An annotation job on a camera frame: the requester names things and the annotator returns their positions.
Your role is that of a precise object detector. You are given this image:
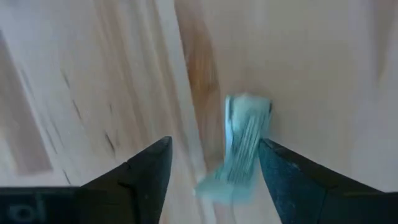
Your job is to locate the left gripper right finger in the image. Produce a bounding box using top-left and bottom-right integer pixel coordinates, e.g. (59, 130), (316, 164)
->
(258, 139), (398, 224)

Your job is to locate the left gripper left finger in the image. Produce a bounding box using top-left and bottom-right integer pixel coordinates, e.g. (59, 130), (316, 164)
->
(79, 136), (174, 224)

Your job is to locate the bill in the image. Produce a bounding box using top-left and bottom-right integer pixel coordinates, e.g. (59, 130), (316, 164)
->
(193, 92), (274, 206)

